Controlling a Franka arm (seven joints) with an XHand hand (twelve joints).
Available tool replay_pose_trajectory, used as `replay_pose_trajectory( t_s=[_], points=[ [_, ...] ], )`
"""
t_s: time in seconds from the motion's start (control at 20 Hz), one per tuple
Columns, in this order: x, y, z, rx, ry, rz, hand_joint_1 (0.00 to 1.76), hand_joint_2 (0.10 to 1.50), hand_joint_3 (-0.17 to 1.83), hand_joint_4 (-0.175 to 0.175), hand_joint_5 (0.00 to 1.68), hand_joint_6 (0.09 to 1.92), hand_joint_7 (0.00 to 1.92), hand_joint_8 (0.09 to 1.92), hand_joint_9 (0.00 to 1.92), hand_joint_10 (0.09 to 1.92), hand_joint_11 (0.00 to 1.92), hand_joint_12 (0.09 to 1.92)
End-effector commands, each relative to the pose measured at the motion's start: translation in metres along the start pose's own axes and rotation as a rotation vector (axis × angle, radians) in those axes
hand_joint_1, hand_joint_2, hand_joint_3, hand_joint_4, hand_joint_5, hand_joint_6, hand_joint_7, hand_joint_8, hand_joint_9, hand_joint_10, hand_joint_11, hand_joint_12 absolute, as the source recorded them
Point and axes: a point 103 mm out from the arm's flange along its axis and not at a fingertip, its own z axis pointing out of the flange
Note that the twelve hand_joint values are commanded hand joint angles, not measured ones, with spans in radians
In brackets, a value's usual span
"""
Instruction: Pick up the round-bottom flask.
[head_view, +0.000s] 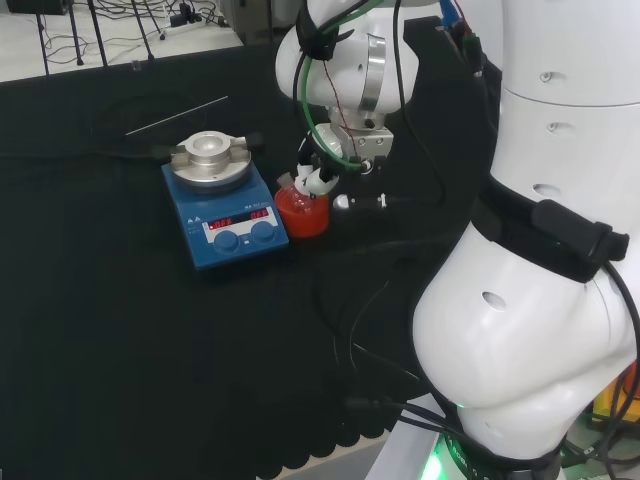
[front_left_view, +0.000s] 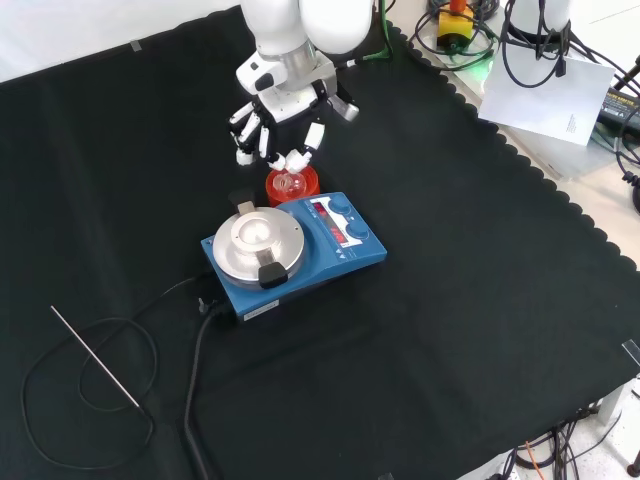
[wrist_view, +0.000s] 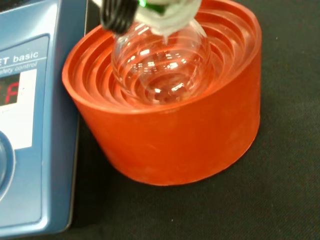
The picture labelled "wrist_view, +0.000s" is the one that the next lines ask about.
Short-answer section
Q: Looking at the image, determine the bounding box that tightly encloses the black bench cloth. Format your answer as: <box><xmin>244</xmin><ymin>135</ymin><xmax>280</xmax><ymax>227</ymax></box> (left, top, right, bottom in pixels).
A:
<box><xmin>72</xmin><ymin>0</ymin><xmax>320</xmax><ymax>240</ymax></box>

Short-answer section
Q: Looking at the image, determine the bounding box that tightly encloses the orange ribbed flask stand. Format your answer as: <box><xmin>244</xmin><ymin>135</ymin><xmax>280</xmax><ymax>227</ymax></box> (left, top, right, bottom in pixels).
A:
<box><xmin>61</xmin><ymin>0</ymin><xmax>263</xmax><ymax>187</ymax></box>

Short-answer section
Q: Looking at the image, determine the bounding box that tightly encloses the blue-base heater with steel plate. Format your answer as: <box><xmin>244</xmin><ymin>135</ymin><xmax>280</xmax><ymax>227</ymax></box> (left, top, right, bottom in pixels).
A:
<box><xmin>0</xmin><ymin>0</ymin><xmax>91</xmax><ymax>232</ymax></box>

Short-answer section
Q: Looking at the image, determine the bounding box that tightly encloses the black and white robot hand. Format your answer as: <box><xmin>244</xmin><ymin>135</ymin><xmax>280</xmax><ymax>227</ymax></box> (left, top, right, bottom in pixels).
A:
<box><xmin>92</xmin><ymin>0</ymin><xmax>202</xmax><ymax>36</ymax></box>

